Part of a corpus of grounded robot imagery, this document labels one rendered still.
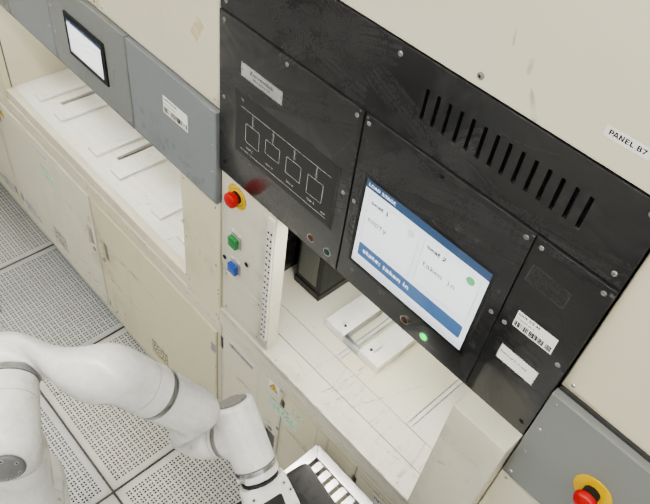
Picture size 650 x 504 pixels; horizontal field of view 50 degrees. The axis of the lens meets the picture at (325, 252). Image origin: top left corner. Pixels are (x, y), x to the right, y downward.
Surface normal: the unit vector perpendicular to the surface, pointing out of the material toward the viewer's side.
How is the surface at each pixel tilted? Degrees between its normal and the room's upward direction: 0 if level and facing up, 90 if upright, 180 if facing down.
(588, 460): 90
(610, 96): 92
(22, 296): 0
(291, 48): 90
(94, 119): 0
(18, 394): 35
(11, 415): 25
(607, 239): 90
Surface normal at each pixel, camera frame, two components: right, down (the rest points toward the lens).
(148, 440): 0.11, -0.67
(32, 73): 0.68, 0.59
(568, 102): -0.73, 0.47
